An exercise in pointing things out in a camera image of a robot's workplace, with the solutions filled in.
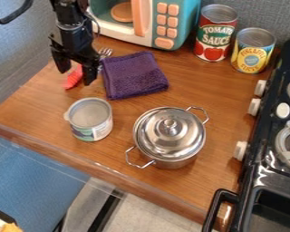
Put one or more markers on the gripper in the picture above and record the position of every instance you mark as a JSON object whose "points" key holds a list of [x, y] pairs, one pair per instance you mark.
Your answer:
{"points": [[75, 42]]}

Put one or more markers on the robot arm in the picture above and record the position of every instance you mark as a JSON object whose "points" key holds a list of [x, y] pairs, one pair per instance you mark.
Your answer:
{"points": [[66, 10]]}

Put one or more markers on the silver pot lid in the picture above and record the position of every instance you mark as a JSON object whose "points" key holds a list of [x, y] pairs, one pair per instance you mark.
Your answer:
{"points": [[169, 131]]}

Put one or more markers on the silver pot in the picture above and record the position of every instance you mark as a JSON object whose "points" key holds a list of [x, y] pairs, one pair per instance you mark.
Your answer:
{"points": [[167, 157]]}

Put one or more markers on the green and white can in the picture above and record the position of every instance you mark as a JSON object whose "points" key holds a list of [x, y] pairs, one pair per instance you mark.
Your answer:
{"points": [[91, 119]]}

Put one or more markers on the purple cloth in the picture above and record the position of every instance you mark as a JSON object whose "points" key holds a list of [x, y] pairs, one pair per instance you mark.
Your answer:
{"points": [[133, 74]]}

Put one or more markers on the toy microwave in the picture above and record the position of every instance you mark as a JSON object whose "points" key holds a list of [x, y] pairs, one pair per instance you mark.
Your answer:
{"points": [[151, 19]]}

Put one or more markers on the red tomato can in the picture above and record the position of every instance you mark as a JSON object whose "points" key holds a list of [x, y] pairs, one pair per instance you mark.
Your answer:
{"points": [[214, 36]]}

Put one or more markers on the yellow pineapple can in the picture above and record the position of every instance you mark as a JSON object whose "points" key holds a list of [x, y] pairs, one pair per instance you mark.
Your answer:
{"points": [[252, 53]]}

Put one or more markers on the toy stove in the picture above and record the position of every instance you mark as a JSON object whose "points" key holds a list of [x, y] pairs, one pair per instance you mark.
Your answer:
{"points": [[268, 145]]}

